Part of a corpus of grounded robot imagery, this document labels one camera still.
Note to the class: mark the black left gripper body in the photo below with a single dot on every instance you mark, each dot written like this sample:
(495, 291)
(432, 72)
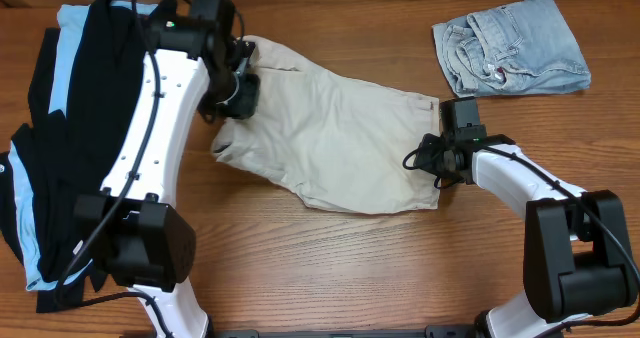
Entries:
(234, 94)

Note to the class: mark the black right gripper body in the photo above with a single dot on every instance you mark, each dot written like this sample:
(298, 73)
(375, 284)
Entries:
(431, 158)

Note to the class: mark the beige khaki shorts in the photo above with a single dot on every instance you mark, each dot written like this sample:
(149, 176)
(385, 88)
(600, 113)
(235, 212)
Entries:
(336, 142)

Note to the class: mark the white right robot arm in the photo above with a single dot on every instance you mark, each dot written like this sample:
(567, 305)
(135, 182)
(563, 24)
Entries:
(578, 263)

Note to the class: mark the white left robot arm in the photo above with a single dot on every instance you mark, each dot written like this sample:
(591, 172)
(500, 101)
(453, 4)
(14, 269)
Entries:
(197, 64)

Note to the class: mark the folded light blue jeans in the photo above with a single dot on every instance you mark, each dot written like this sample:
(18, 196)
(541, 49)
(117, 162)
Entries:
(521, 48)

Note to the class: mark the black and blue garment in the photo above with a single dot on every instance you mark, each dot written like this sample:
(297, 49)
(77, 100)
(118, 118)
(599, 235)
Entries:
(82, 96)

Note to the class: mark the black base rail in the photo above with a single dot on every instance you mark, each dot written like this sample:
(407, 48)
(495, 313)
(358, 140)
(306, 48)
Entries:
(325, 333)

